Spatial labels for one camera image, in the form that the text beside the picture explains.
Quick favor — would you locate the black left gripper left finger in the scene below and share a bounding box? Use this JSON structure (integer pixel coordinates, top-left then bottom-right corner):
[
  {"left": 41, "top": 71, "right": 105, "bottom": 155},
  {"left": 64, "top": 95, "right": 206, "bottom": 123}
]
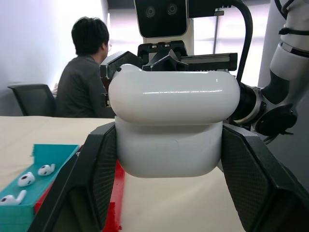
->
[{"left": 28, "top": 121, "right": 118, "bottom": 232}]

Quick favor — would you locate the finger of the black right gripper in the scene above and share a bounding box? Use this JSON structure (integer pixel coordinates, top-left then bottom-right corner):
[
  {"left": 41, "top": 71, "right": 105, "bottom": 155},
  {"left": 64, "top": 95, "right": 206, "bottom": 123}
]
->
[
  {"left": 142, "top": 49, "right": 189, "bottom": 73},
  {"left": 99, "top": 50, "right": 143, "bottom": 81}
]

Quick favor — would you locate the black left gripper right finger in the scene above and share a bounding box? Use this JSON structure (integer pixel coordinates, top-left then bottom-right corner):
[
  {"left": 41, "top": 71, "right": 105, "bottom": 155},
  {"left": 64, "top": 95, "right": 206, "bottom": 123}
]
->
[{"left": 221, "top": 124, "right": 309, "bottom": 232}]

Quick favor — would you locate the white earbud charging case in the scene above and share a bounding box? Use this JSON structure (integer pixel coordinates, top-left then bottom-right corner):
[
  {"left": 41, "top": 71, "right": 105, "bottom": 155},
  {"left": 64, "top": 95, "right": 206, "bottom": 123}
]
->
[{"left": 108, "top": 63, "right": 240, "bottom": 179}]

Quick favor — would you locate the red plastic bin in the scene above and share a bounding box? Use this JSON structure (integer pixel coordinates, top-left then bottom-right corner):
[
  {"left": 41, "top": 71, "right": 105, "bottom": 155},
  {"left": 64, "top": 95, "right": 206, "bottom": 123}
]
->
[{"left": 34, "top": 144, "right": 126, "bottom": 231}]

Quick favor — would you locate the teal plastic tray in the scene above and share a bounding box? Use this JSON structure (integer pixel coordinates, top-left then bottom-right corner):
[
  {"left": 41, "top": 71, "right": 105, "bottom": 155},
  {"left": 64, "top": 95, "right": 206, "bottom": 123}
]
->
[{"left": 0, "top": 144, "right": 82, "bottom": 232}]

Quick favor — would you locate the person in grey jacket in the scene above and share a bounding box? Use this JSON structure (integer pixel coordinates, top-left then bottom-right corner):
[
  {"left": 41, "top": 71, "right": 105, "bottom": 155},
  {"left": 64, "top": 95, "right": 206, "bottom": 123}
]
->
[{"left": 54, "top": 16, "right": 116, "bottom": 119}]

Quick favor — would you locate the white earbud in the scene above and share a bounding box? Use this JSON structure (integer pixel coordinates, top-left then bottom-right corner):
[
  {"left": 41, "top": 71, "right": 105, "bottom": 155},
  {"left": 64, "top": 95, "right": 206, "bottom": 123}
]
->
[
  {"left": 38, "top": 163, "right": 56, "bottom": 176},
  {"left": 17, "top": 172, "right": 36, "bottom": 188},
  {"left": 0, "top": 189, "right": 28, "bottom": 206}
]

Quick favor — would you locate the black office chair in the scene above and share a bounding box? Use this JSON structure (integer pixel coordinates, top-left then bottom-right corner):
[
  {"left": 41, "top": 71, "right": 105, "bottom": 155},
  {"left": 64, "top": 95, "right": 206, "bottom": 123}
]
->
[{"left": 7, "top": 83, "right": 57, "bottom": 117}]

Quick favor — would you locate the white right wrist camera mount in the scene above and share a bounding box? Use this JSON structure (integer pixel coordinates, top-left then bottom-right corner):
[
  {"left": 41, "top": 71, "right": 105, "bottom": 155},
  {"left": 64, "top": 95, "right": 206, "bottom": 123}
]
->
[{"left": 134, "top": 0, "right": 195, "bottom": 57}]

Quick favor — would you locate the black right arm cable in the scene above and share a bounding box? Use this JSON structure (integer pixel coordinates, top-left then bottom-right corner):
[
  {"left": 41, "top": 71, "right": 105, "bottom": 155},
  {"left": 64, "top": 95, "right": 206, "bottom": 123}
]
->
[{"left": 228, "top": 0, "right": 254, "bottom": 83}]

